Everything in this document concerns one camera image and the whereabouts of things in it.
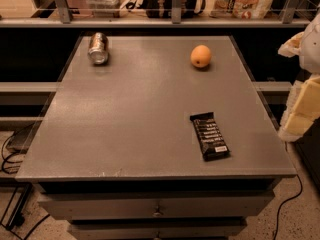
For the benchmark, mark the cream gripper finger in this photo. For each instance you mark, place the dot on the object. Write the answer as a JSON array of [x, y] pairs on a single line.
[[302, 109], [292, 47]]

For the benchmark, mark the black rxbar chocolate bar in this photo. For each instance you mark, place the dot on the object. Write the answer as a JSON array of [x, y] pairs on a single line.
[[211, 141]]

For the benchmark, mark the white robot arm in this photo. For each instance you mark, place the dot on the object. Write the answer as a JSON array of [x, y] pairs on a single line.
[[309, 58]]

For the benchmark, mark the silver soda can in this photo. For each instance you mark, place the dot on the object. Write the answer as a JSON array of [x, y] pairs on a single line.
[[98, 49]]

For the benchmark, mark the colourful snack bag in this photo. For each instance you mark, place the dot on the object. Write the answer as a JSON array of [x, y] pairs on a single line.
[[241, 9]]

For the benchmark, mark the orange fruit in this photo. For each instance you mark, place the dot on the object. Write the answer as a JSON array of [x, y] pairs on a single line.
[[200, 56]]

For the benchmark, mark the black backpack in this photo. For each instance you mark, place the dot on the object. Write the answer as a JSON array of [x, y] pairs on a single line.
[[163, 8]]

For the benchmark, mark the metal drawer knob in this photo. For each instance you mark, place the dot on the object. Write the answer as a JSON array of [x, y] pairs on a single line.
[[157, 212]]

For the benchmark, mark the grey drawer cabinet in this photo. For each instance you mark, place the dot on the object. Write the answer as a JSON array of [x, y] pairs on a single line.
[[117, 141]]

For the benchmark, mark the grey metal shelf rail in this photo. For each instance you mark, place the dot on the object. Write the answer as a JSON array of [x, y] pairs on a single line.
[[76, 14]]

